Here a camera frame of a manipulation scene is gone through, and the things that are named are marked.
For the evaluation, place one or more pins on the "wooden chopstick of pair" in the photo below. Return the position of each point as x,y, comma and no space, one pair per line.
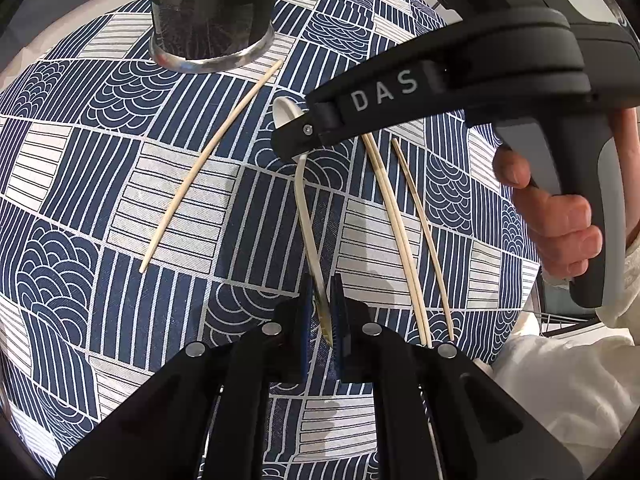
402,249
395,229

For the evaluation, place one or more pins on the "person's right hand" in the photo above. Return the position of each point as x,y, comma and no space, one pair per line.
560,225

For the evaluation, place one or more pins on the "white sleeved right forearm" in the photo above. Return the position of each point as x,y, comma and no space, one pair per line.
585,395

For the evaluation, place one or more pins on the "lone wooden chopstick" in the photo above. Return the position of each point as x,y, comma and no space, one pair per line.
427,233

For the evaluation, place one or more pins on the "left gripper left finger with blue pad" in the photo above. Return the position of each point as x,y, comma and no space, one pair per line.
203,414

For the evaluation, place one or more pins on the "black cylindrical utensil holder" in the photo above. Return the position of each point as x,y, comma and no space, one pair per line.
210,36

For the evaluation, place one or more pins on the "blue white patterned tablecloth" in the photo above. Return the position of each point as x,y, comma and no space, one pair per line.
96,138

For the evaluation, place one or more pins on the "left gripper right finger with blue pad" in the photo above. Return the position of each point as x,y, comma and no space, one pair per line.
437,414

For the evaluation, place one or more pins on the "long beige ceramic spoon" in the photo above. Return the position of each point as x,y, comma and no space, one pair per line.
285,111

